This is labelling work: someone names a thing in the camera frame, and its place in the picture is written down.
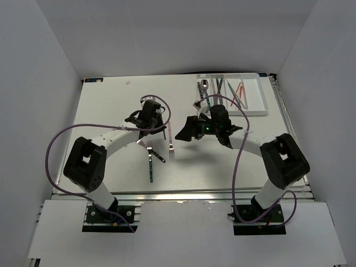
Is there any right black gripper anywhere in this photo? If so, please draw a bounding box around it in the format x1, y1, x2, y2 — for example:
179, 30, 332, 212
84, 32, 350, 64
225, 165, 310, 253
175, 115, 220, 142

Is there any teal handled fork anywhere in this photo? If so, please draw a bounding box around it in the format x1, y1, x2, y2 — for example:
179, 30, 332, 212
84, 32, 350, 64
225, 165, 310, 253
146, 142, 154, 183

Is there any dark speckled handled fork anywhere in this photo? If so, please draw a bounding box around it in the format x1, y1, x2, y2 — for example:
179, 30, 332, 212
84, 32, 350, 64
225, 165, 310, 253
137, 140, 166, 163

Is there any dark handled spoon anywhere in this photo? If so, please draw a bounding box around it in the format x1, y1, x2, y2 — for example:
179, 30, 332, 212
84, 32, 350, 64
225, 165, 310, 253
197, 82, 204, 100

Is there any teal handled knife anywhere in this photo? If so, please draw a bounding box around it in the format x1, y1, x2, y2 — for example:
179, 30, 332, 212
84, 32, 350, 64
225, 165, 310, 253
216, 78, 224, 95

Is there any pink handled fork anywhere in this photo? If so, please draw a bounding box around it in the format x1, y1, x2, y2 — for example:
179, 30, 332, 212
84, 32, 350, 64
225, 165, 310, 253
167, 122, 175, 159

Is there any teal handled spoon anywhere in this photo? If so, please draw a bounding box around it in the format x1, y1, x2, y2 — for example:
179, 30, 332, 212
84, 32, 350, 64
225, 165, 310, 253
200, 79, 211, 110

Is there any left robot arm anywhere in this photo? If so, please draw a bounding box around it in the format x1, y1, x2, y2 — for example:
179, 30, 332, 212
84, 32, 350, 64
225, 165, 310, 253
63, 100, 165, 222

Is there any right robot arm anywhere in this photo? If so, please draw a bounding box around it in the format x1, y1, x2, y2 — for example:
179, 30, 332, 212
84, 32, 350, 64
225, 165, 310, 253
175, 105, 310, 222

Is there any white divided utensil tray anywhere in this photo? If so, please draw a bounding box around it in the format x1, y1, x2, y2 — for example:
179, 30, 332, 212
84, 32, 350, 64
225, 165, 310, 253
196, 73, 269, 116

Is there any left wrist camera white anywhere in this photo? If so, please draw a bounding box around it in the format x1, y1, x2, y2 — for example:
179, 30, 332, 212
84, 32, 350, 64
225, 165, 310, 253
140, 96, 156, 104

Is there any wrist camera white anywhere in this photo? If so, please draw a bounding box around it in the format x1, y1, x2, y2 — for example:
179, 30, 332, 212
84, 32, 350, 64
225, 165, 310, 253
140, 96, 156, 104
192, 101, 209, 116

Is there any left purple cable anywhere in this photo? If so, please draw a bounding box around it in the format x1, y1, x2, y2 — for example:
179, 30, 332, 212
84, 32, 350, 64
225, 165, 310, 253
44, 94, 172, 233

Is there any purple cable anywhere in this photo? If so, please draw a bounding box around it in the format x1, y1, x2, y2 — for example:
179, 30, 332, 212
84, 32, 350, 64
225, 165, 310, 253
44, 94, 172, 233
197, 94, 297, 225

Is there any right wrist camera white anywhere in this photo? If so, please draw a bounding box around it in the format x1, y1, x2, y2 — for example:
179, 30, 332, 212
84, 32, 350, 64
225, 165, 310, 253
192, 101, 209, 116

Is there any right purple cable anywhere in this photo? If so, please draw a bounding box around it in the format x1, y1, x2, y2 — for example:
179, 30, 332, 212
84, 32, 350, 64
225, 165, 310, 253
197, 94, 297, 225

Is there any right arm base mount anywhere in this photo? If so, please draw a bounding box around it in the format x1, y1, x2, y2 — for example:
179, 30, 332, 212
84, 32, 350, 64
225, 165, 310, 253
228, 204, 286, 236

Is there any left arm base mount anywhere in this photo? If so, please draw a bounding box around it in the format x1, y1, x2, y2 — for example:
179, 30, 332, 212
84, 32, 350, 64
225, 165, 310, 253
82, 204, 141, 233

